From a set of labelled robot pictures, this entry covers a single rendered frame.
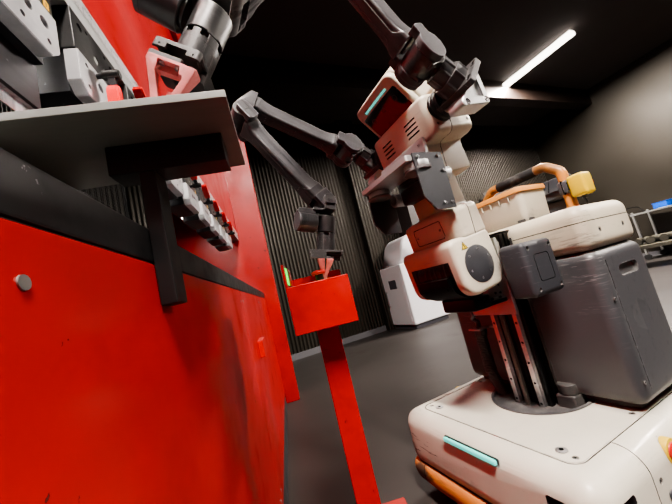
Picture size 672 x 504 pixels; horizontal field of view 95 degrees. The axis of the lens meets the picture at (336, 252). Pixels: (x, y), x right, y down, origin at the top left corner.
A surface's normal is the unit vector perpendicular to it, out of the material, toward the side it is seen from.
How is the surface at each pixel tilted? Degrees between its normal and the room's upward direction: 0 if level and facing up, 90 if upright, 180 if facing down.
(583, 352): 90
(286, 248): 90
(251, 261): 90
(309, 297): 90
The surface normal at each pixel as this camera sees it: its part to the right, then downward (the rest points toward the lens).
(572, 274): -0.89, 0.17
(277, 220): 0.38, -0.21
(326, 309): 0.06, -0.15
